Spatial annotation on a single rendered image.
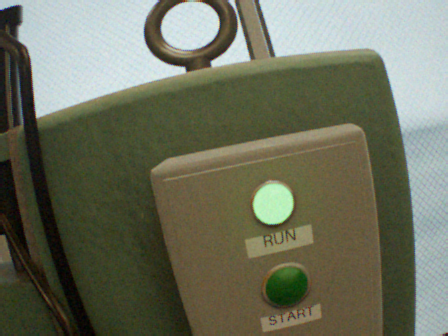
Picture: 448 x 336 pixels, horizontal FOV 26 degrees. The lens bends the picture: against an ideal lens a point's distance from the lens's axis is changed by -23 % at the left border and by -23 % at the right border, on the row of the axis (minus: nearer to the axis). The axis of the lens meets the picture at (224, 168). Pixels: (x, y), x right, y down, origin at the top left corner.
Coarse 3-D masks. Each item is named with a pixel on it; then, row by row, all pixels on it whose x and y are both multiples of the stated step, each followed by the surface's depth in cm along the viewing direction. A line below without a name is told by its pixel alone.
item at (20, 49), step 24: (24, 48) 56; (24, 72) 55; (24, 96) 55; (24, 120) 55; (48, 192) 56; (0, 216) 67; (48, 216) 55; (48, 240) 56; (24, 264) 62; (48, 288) 60; (72, 288) 56; (72, 312) 56
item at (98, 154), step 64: (256, 64) 59; (320, 64) 58; (384, 64) 59; (64, 128) 59; (128, 128) 59; (192, 128) 59; (256, 128) 58; (320, 128) 58; (384, 128) 58; (64, 192) 59; (128, 192) 59; (384, 192) 58; (128, 256) 59; (384, 256) 59; (128, 320) 59; (384, 320) 59
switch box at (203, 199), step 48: (240, 144) 57; (288, 144) 53; (336, 144) 52; (192, 192) 53; (240, 192) 53; (336, 192) 52; (192, 240) 53; (240, 240) 53; (336, 240) 52; (192, 288) 53; (240, 288) 53; (336, 288) 53
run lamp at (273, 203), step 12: (276, 180) 52; (264, 192) 52; (276, 192) 52; (288, 192) 52; (252, 204) 52; (264, 204) 52; (276, 204) 52; (288, 204) 52; (264, 216) 52; (276, 216) 52; (288, 216) 52
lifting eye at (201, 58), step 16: (160, 0) 69; (176, 0) 69; (192, 0) 69; (208, 0) 68; (224, 0) 69; (160, 16) 69; (224, 16) 68; (144, 32) 69; (160, 32) 69; (224, 32) 69; (160, 48) 69; (176, 48) 69; (208, 48) 69; (224, 48) 69; (176, 64) 69; (192, 64) 69; (208, 64) 69
